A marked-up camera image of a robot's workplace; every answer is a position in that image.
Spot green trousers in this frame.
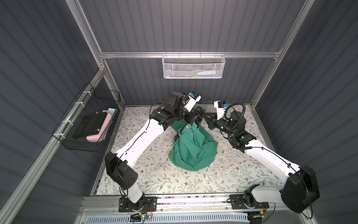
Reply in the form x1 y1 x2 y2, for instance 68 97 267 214
169 120 218 171

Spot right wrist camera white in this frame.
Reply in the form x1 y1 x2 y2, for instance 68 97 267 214
213 101 228 120

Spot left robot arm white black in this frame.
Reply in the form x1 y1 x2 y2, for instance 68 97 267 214
104 91 201 206

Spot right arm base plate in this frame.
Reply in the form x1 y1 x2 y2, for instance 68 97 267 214
227 193 269 211

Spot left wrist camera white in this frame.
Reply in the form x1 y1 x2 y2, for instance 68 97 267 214
184 91 201 112

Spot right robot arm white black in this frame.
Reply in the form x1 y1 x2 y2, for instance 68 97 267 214
201 101 320 213

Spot small green circuit board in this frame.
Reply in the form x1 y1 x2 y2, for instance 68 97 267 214
130 213 153 223

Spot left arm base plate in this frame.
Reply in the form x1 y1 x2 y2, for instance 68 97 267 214
118 197 158 212

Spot white tube in basket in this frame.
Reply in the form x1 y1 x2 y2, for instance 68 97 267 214
197 70 216 77

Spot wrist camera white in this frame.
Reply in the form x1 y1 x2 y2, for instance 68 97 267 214
184 91 201 112
213 101 228 120

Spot pink plastic tool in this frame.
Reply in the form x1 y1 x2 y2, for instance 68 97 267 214
86 110 116 142

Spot white ventilated front panel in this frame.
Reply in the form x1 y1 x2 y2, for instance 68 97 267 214
84 212 249 224

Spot white wire mesh basket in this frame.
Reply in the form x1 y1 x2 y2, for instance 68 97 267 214
162 54 226 79

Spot black wire wall basket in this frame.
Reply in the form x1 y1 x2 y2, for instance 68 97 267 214
52 83 122 152

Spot black flat pouch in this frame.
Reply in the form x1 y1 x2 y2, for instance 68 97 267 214
73 112 107 139

